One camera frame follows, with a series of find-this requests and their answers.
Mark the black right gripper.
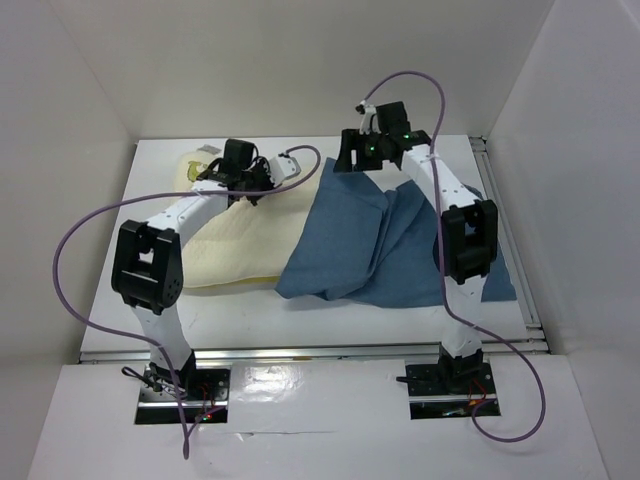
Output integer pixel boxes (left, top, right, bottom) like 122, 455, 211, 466
332, 128, 388, 173

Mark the cream quilted pillow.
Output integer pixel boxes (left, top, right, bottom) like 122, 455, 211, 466
182, 164, 322, 289

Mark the blue fabric pillowcase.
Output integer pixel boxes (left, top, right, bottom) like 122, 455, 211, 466
274, 156, 519, 307

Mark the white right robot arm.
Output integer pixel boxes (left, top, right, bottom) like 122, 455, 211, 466
334, 100, 498, 394

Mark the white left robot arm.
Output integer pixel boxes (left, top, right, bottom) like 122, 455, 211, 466
111, 139, 275, 399

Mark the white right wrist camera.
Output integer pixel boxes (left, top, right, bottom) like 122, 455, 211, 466
355, 100, 380, 135

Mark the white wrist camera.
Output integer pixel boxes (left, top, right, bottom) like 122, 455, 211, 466
355, 100, 380, 135
267, 153, 301, 188

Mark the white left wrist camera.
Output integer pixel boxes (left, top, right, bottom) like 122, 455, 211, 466
267, 153, 301, 188

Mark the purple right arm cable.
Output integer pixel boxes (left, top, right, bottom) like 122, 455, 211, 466
358, 71, 547, 442

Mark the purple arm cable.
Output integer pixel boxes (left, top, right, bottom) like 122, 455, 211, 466
358, 71, 547, 442
52, 144, 322, 460

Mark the aluminium table edge rail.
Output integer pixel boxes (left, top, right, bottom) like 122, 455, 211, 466
79, 337, 550, 364

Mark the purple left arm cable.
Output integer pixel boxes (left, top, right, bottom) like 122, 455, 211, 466
52, 144, 322, 460

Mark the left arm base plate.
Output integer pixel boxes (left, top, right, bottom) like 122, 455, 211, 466
121, 366, 231, 425

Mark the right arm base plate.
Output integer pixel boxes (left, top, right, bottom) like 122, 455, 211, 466
395, 362, 501, 420

